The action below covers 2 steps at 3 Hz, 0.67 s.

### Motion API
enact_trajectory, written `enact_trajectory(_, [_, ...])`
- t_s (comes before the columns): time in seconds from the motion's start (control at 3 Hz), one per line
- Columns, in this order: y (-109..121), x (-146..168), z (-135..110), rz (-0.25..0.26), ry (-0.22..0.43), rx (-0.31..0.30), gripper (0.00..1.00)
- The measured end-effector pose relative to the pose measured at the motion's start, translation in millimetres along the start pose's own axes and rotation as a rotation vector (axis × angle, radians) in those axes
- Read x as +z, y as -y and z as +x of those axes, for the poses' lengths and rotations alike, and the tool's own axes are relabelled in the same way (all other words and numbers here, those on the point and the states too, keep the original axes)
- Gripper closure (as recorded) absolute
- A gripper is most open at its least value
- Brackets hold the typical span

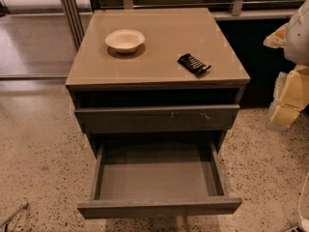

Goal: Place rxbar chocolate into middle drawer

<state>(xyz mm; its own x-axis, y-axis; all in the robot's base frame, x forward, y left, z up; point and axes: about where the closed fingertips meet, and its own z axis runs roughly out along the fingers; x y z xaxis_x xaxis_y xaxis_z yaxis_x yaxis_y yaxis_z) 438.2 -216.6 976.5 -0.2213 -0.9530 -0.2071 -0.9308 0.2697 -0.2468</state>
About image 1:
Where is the black rxbar chocolate wrapper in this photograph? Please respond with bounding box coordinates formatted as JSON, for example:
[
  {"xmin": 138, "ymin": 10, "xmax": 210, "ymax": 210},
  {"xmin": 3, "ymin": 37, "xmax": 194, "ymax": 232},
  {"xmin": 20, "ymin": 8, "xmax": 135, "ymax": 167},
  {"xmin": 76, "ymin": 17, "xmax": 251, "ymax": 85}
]
[{"xmin": 178, "ymin": 53, "xmax": 211, "ymax": 76}]

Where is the grey drawer cabinet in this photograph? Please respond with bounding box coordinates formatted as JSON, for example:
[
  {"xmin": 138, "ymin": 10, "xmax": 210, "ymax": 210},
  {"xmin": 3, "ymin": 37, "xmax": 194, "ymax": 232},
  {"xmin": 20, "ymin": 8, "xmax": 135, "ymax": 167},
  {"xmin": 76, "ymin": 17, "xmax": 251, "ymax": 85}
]
[{"xmin": 67, "ymin": 8, "xmax": 250, "ymax": 150}]

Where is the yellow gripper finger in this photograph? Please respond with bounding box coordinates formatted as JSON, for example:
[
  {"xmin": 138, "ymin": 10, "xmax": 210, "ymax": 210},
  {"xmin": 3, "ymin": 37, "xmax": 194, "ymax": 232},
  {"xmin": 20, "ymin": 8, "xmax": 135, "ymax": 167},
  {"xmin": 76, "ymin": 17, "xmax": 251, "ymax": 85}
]
[
  {"xmin": 269, "ymin": 65, "xmax": 309, "ymax": 129},
  {"xmin": 263, "ymin": 23, "xmax": 288, "ymax": 48}
]

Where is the open grey middle drawer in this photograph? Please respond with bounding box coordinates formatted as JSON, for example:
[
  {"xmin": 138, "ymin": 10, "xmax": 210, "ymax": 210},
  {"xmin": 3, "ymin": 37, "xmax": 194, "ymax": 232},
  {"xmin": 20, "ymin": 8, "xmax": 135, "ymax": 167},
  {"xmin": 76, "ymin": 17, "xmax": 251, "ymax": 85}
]
[{"xmin": 77, "ymin": 141, "xmax": 242, "ymax": 219}]

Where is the white cable on floor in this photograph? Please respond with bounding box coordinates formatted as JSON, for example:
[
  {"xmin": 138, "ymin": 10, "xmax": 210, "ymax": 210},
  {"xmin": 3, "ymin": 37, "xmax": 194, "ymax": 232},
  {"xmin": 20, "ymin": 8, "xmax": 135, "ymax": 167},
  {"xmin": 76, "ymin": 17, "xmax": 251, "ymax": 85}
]
[{"xmin": 297, "ymin": 172, "xmax": 309, "ymax": 232}]

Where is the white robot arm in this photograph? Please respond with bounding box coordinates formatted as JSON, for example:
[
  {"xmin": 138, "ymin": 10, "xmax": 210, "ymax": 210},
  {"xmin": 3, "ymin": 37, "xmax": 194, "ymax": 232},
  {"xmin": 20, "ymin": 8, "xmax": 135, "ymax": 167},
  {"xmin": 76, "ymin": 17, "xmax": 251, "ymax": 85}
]
[{"xmin": 264, "ymin": 0, "xmax": 309, "ymax": 131}]

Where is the grey metal rod on floor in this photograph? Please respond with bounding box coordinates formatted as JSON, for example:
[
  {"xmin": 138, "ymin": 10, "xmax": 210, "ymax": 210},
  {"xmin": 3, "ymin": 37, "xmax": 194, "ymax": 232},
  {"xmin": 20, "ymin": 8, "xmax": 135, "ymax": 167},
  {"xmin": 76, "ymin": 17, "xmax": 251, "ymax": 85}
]
[{"xmin": 0, "ymin": 202, "xmax": 28, "ymax": 228}]

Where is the grey top drawer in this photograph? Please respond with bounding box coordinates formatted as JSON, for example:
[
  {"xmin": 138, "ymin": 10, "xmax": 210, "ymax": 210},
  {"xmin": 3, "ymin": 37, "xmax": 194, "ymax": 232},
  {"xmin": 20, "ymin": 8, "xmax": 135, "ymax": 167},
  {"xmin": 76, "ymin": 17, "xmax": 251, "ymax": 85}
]
[{"xmin": 74, "ymin": 104, "xmax": 239, "ymax": 133}]

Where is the white ceramic bowl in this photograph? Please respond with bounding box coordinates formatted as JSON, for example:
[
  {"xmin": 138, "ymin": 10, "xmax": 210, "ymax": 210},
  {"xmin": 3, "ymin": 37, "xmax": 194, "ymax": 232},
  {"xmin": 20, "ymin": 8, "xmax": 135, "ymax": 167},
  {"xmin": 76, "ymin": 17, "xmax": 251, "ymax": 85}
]
[{"xmin": 105, "ymin": 29, "xmax": 145, "ymax": 54}]

